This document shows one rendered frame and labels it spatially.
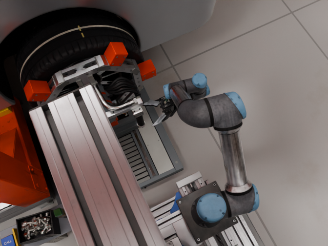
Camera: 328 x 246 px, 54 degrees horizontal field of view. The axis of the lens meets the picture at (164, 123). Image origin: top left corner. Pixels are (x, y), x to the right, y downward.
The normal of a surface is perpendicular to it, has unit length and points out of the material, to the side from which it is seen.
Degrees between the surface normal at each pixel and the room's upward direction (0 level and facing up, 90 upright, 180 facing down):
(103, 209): 0
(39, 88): 45
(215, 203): 8
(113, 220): 0
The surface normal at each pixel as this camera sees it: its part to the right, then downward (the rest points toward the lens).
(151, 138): -0.04, -0.34
